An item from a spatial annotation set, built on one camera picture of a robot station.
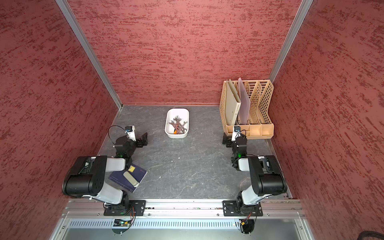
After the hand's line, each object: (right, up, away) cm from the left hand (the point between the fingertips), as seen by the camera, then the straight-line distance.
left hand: (140, 135), depth 94 cm
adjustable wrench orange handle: (+22, +11, +17) cm, 30 cm away
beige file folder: (+58, +19, -7) cm, 62 cm away
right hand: (+59, +1, +1) cm, 59 cm away
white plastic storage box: (+26, +15, +20) cm, 36 cm away
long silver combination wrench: (+28, +8, +16) cm, 33 cm away
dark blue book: (-6, -22, -14) cm, 27 cm away
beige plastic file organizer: (+80, +7, +5) cm, 80 cm away
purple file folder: (+67, +20, -5) cm, 70 cm away
